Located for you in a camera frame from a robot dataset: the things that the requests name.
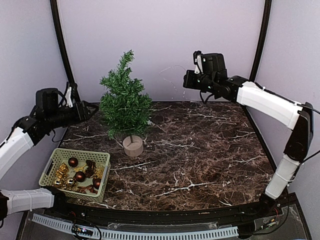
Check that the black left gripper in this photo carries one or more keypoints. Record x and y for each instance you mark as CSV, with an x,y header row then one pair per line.
x,y
86,113

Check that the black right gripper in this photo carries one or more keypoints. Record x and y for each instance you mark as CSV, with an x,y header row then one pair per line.
x,y
188,83

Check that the thin wire fairy lights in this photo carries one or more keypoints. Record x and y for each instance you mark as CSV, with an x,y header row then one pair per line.
x,y
173,77

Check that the small green christmas tree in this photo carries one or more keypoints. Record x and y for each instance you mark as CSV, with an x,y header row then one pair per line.
x,y
124,106

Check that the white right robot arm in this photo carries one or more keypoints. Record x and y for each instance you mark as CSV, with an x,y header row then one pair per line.
x,y
210,75

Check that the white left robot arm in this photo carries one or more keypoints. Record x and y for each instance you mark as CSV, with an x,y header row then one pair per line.
x,y
53,109

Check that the brown pine cone ornament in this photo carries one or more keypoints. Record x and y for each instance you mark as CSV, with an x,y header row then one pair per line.
x,y
91,168

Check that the green plastic basket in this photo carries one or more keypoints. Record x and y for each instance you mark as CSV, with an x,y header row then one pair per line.
x,y
83,190

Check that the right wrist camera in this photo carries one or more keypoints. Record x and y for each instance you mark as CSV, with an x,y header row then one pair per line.
x,y
197,62

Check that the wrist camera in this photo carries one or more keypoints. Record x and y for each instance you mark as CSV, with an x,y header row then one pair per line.
x,y
71,94
197,62

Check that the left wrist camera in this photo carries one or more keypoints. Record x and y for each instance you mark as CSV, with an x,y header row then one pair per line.
x,y
71,94

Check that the left black frame post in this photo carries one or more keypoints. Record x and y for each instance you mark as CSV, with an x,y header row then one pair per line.
x,y
61,42

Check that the black frame post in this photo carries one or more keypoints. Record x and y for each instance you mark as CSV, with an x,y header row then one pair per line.
x,y
61,42
261,40

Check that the black front table rail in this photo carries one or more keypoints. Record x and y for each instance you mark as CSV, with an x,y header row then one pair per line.
x,y
233,215

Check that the right black frame post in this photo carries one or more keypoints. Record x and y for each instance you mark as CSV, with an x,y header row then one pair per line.
x,y
261,40

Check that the white cable duct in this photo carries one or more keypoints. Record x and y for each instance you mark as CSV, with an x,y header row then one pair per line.
x,y
139,233

